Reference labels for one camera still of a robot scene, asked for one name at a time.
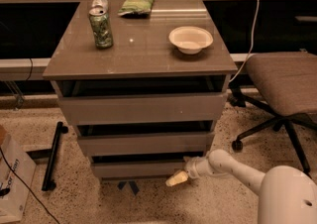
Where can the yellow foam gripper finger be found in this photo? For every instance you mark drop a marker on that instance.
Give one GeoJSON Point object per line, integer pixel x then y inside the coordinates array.
{"type": "Point", "coordinates": [179, 177]}

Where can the grey bottom drawer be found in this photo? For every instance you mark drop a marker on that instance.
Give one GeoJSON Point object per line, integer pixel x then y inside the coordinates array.
{"type": "Point", "coordinates": [138, 169]}

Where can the grey drawer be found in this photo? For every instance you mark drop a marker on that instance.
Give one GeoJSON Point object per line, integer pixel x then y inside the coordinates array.
{"type": "Point", "coordinates": [145, 144]}
{"type": "Point", "coordinates": [142, 109]}
{"type": "Point", "coordinates": [138, 169]}

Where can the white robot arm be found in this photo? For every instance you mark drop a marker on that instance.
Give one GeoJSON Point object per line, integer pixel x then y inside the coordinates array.
{"type": "Point", "coordinates": [286, 194]}

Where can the grey top drawer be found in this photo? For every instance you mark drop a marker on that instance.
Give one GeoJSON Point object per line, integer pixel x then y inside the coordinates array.
{"type": "Point", "coordinates": [142, 109]}

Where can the grey middle drawer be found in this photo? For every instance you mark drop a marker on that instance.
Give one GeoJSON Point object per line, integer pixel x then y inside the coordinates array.
{"type": "Point", "coordinates": [145, 144]}

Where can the grey drawer cabinet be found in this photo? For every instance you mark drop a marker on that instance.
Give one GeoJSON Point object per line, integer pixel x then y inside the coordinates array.
{"type": "Point", "coordinates": [142, 61]}

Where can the black metal stand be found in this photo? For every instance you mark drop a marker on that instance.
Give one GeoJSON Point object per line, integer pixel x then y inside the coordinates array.
{"type": "Point", "coordinates": [50, 154]}

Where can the white paper bowl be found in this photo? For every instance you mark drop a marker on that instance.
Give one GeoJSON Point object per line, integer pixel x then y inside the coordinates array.
{"type": "Point", "coordinates": [190, 40]}

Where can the brown office chair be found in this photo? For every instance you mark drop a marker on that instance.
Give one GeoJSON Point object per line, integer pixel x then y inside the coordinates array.
{"type": "Point", "coordinates": [287, 81]}

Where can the white cardboard box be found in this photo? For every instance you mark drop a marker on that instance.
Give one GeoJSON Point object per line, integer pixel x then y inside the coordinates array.
{"type": "Point", "coordinates": [16, 171]}

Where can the green chip bag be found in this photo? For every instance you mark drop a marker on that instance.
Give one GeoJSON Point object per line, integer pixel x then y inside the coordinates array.
{"type": "Point", "coordinates": [136, 8]}

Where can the green soda can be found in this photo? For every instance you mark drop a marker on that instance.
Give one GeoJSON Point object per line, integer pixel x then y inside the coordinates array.
{"type": "Point", "coordinates": [101, 28]}

